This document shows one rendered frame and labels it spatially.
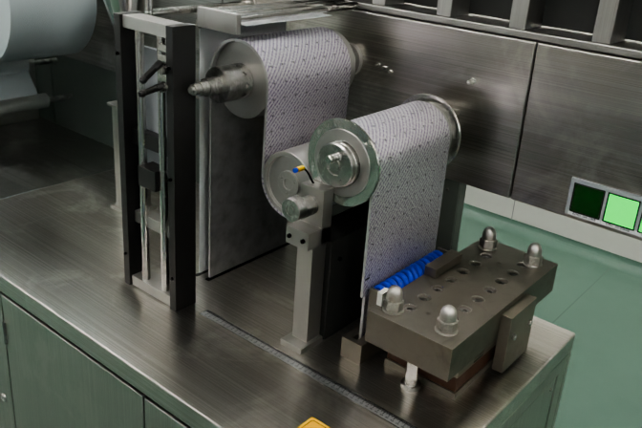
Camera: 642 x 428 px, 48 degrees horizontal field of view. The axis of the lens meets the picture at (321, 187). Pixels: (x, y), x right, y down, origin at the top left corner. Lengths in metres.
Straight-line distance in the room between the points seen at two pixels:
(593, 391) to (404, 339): 1.87
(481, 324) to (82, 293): 0.77
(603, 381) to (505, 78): 1.88
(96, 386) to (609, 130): 1.04
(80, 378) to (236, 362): 0.37
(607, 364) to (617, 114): 1.97
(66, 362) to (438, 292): 0.75
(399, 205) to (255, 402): 0.40
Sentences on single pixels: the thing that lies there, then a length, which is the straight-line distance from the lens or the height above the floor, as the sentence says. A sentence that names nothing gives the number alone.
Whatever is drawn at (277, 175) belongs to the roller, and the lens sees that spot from 1.30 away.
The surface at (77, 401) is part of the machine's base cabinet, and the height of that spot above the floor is 0.69.
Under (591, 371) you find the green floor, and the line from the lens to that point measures 3.10.
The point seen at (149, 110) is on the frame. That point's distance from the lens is 1.37.
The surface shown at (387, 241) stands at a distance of 1.26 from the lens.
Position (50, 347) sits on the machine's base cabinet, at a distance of 1.60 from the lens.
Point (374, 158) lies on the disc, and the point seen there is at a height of 1.28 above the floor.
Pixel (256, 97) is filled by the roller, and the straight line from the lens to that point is 1.31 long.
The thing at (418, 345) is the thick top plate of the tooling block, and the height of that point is 1.01.
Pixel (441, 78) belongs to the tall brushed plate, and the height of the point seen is 1.34.
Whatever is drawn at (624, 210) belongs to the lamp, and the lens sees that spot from 1.34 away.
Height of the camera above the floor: 1.65
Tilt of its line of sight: 22 degrees down
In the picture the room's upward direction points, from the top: 4 degrees clockwise
